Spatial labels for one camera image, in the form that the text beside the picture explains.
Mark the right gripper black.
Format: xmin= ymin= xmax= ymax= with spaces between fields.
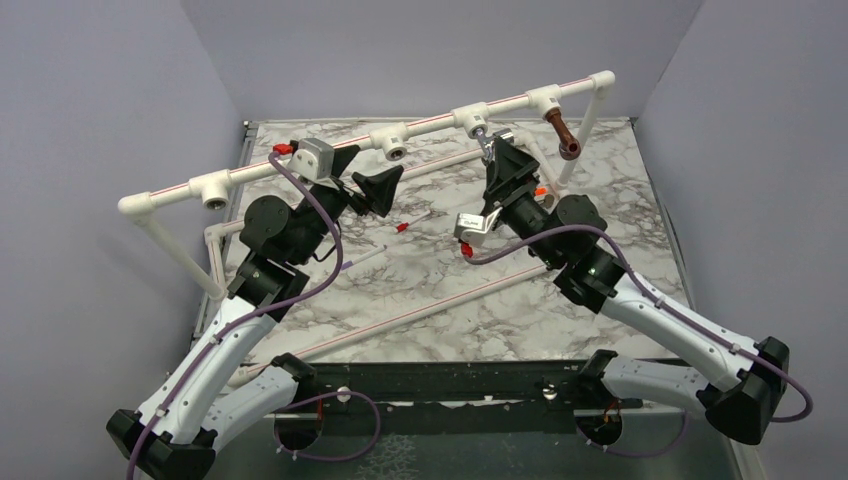
xmin=479 ymin=136 xmax=562 ymax=269

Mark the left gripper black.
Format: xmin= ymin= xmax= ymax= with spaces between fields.
xmin=290 ymin=145 xmax=404 ymax=265

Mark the chrome metal faucet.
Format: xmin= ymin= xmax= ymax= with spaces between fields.
xmin=471 ymin=127 xmax=515 ymax=165

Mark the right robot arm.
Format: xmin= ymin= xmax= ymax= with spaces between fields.
xmin=455 ymin=137 xmax=790 ymax=445

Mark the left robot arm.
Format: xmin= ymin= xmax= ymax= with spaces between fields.
xmin=107 ymin=166 xmax=404 ymax=479

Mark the black orange faucet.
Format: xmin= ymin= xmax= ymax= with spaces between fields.
xmin=534 ymin=187 xmax=556 ymax=209

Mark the brown plastic faucet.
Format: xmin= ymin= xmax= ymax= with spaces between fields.
xmin=544 ymin=107 xmax=582 ymax=161

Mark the white red marker pen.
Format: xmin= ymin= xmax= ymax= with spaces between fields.
xmin=396 ymin=211 xmax=432 ymax=234

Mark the white purple marker pen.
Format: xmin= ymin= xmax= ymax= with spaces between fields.
xmin=341 ymin=244 xmax=387 ymax=270

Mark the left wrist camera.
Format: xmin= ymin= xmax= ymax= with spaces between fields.
xmin=272 ymin=138 xmax=334 ymax=183

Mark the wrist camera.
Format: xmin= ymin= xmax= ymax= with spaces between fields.
xmin=272 ymin=138 xmax=334 ymax=183
xmin=453 ymin=206 xmax=503 ymax=259

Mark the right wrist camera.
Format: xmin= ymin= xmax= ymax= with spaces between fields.
xmin=453 ymin=206 xmax=503 ymax=259

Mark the white PVC pipe frame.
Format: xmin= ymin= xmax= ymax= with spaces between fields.
xmin=118 ymin=71 xmax=615 ymax=302

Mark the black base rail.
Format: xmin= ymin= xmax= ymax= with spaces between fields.
xmin=273 ymin=360 xmax=642 ymax=440

